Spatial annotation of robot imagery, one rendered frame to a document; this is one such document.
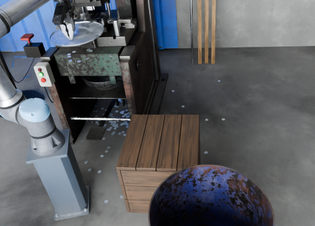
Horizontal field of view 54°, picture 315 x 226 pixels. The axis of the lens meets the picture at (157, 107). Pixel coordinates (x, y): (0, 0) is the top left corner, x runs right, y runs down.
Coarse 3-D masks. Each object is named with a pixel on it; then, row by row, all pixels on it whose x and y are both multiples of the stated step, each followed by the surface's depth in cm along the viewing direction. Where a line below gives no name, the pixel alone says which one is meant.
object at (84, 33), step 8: (80, 24) 174; (88, 24) 173; (96, 24) 171; (56, 32) 168; (80, 32) 164; (88, 32) 164; (96, 32) 163; (56, 40) 160; (64, 40) 159; (72, 40) 158; (80, 40) 157; (88, 40) 156
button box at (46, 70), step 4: (36, 64) 175; (40, 64) 174; (44, 64) 174; (48, 64) 175; (36, 68) 173; (44, 68) 173; (48, 68) 175; (36, 72) 175; (44, 72) 174; (48, 72) 175; (40, 76) 176; (44, 76) 176; (48, 76) 176; (52, 76) 180; (40, 80) 178; (48, 80) 177; (52, 80) 180; (40, 84) 180; (44, 84) 179; (48, 84) 179; (52, 84) 180; (48, 96) 189
